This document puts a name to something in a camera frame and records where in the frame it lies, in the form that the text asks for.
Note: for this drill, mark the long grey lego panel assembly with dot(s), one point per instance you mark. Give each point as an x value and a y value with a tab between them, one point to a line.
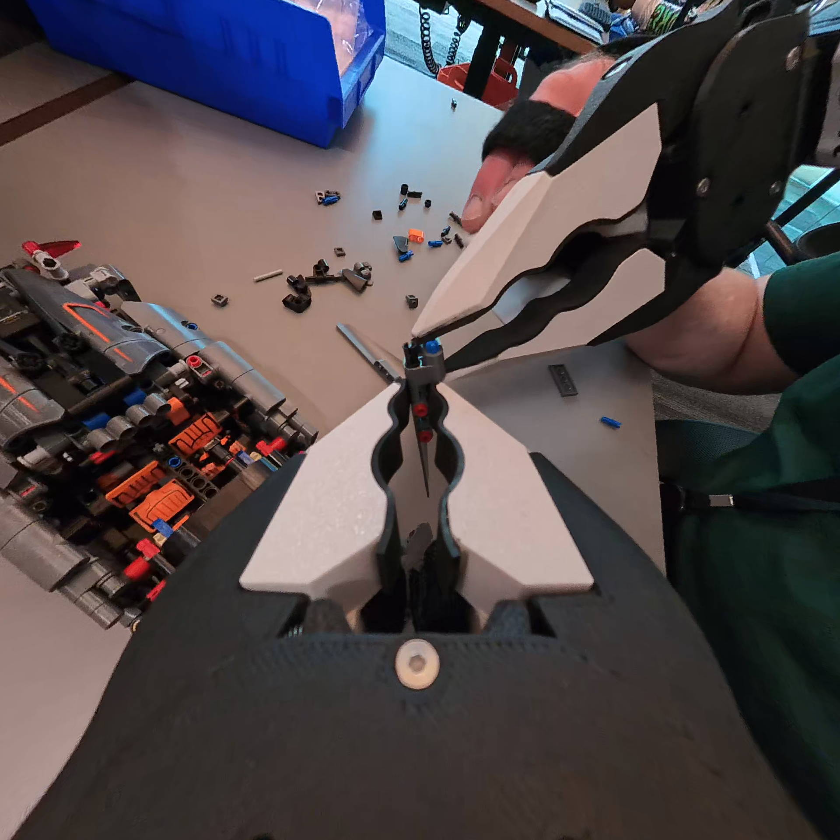
423	371

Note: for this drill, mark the small lego pieces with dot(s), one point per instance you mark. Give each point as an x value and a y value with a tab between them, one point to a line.
296	298

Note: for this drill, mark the blue plastic bin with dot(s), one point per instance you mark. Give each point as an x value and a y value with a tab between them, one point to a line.
229	65

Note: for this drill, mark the grey and orange lego car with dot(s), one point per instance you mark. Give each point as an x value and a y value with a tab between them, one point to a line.
131	420

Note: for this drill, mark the person's right hand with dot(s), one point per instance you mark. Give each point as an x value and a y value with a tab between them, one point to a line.
492	190

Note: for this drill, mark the short grey lego wedge assembly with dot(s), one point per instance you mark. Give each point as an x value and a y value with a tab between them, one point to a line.
364	348

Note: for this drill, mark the person's torso in green shirt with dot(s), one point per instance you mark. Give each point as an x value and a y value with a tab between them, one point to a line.
774	590

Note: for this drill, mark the flat grey lego plate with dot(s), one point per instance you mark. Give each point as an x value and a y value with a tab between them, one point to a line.
563	380

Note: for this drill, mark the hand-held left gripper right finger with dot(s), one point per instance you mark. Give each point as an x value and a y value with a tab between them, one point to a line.
518	518

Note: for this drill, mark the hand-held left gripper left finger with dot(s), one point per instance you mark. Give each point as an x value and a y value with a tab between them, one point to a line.
321	518

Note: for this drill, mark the clear plastic parts bag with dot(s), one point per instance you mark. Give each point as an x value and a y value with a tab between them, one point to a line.
351	33

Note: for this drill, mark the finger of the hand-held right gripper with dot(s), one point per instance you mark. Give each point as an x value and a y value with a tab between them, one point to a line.
558	216
604	302

